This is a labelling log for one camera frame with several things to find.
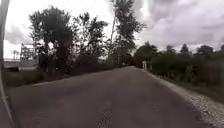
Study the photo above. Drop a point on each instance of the grey asphalt road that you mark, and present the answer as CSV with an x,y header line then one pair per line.
x,y
113,100

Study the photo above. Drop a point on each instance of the row of trees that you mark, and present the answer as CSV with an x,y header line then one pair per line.
x,y
83,40

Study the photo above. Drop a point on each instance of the hedge of dark bushes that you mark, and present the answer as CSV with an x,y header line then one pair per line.
x,y
186,66

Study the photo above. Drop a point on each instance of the scaffold-like structure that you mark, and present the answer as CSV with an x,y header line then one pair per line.
x,y
28,51

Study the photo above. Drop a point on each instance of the grass strip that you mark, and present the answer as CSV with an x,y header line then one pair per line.
x,y
23,78

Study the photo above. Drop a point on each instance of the low pale building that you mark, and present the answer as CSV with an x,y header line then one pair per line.
x,y
16,64

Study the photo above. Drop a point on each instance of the pale gravel verge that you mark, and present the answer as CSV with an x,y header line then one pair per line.
x,y
203,103

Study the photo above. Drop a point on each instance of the pale post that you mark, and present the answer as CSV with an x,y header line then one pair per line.
x,y
144,65

